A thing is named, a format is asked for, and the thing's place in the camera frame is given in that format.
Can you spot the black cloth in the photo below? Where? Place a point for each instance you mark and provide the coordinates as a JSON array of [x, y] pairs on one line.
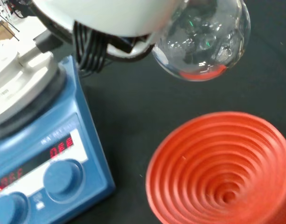
[[138, 98]]

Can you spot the red ribbed flask stand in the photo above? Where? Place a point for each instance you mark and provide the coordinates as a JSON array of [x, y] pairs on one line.
[[217, 168]]

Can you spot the brown cardboard box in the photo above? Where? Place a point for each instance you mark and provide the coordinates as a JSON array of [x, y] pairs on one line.
[[0, 31]]

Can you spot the heater with blue base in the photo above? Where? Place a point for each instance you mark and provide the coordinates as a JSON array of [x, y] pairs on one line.
[[70, 116]]

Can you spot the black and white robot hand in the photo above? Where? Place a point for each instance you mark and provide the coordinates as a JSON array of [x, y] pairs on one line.
[[114, 16]]

